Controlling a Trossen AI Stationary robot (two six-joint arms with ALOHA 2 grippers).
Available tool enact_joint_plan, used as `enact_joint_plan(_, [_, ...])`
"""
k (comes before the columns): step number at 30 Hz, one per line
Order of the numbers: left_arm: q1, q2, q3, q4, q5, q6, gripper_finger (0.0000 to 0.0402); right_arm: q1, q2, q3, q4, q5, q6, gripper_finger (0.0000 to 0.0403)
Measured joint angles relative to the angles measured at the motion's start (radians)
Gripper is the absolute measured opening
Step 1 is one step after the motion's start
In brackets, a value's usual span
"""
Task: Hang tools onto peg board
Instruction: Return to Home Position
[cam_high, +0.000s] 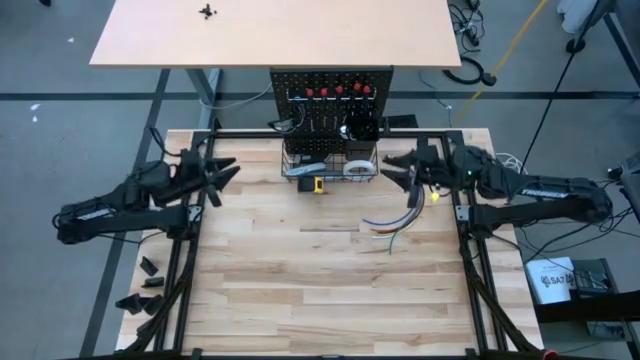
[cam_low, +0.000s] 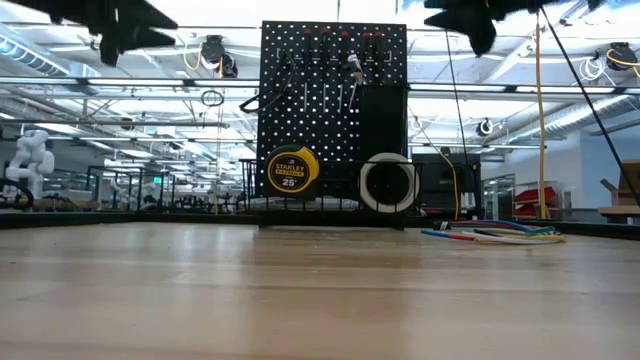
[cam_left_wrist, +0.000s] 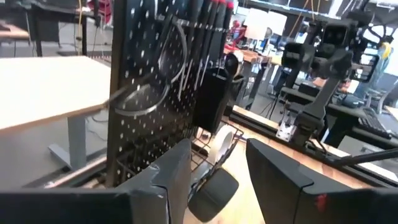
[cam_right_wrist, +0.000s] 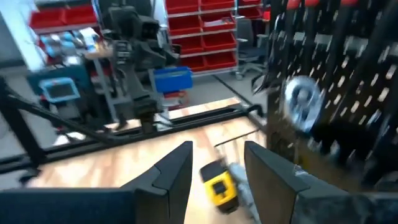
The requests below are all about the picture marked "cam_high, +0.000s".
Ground black wire basket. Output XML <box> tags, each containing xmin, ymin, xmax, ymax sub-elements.
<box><xmin>280</xmin><ymin>139</ymin><xmax>380</xmax><ymax>184</ymax></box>

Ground white cable coil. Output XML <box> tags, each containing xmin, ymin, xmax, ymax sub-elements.
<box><xmin>494</xmin><ymin>152</ymin><xmax>524</xmax><ymax>174</ymax></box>

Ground yellow black tape measure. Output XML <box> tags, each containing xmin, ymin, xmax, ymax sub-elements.
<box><xmin>297</xmin><ymin>175</ymin><xmax>325</xmax><ymax>195</ymax></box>

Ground black side cart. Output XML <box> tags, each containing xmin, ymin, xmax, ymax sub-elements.
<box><xmin>529</xmin><ymin>257</ymin><xmax>640</xmax><ymax>344</ymax></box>

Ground black peg board bin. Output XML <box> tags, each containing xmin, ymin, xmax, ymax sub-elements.
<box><xmin>343</xmin><ymin>117</ymin><xmax>380</xmax><ymax>162</ymax></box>

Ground thin black slanted pole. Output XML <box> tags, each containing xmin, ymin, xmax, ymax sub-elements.
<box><xmin>519</xmin><ymin>0</ymin><xmax>601</xmax><ymax>174</ymax></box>

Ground black electronic device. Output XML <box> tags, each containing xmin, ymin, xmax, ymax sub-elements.
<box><xmin>571</xmin><ymin>258</ymin><xmax>610</xmax><ymax>292</ymax></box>

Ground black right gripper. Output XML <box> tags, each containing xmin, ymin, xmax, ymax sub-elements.
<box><xmin>380</xmin><ymin>137</ymin><xmax>472</xmax><ymax>209</ymax></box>

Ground grey desk leg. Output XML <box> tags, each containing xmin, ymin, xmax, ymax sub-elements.
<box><xmin>185</xmin><ymin>68</ymin><xmax>224</xmax><ymax>130</ymax></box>

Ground white printed booklet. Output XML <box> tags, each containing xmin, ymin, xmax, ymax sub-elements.
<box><xmin>523</xmin><ymin>256</ymin><xmax>577</xmax><ymax>306</ymax></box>

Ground silver peg board hook rail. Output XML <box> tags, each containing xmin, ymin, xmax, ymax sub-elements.
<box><xmin>285</xmin><ymin>88</ymin><xmax>379</xmax><ymax>104</ymax></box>

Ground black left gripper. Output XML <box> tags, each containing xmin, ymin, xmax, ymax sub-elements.
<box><xmin>177</xmin><ymin>148</ymin><xmax>242</xmax><ymax>209</ymax></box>

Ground grey utility knife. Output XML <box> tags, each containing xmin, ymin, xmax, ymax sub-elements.
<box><xmin>284</xmin><ymin>162</ymin><xmax>327</xmax><ymax>177</ymax></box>

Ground black perforated peg board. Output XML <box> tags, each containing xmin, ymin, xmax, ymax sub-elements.
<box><xmin>269</xmin><ymin>66</ymin><xmax>395</xmax><ymax>155</ymax></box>

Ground white masking tape roll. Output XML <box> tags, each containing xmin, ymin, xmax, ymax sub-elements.
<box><xmin>342</xmin><ymin>158</ymin><xmax>376</xmax><ymax>181</ymax></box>

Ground light wood desk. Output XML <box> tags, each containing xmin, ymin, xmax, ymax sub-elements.
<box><xmin>89</xmin><ymin>0</ymin><xmax>463</xmax><ymax>70</ymax></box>

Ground white cloth bundle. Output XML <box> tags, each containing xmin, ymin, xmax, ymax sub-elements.
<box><xmin>556</xmin><ymin>0</ymin><xmax>604</xmax><ymax>35</ymax></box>

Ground black aluminium table frame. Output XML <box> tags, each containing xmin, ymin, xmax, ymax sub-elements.
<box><xmin>117</xmin><ymin>128</ymin><xmax>546</xmax><ymax>360</ymax></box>

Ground grey equipment case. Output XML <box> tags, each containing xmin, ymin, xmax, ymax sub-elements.
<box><xmin>607</xmin><ymin>149</ymin><xmax>640</xmax><ymax>224</ymax></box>

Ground black cable tangle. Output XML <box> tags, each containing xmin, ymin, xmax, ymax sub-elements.
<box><xmin>446</xmin><ymin>0</ymin><xmax>486</xmax><ymax>51</ymax></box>

